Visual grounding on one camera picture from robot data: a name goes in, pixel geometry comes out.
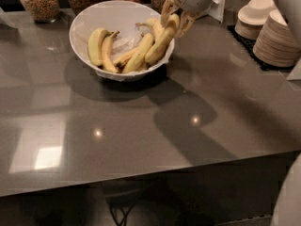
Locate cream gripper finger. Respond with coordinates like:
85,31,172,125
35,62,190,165
176,10,200,38
161,0,179,27

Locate long yellow banana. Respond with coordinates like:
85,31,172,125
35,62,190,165
145,14,180,66

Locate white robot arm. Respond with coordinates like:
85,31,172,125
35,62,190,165
161,0,301,226

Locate rear right yellow banana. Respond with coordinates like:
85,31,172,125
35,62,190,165
135,17,164,41

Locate large white bowl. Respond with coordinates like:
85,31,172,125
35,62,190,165
69,0,175,82

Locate white paper bowl liner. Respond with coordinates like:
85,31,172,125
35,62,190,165
112,28,144,56

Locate middle yellow banana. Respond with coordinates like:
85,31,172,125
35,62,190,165
121,33,154,74

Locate small short yellow banana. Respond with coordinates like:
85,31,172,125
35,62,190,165
113,48,137,68

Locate leftmost greenish yellow banana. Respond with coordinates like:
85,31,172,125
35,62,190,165
87,28,110,66

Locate white folded sign stand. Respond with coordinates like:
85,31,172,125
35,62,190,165
202,0,228,23

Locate stack of small bowls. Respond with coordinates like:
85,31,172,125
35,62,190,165
234,0,277,40

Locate black rubber mat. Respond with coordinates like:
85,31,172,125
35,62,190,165
227,24,279,72

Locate stack of paper plates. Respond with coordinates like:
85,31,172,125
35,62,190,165
253,9,301,68

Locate white card at right edge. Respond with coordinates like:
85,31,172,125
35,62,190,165
287,58,301,81

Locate left glass cereal jar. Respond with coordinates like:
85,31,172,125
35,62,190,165
20,0,60,23

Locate white paper at left edge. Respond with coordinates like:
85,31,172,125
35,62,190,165
0,7,16,28

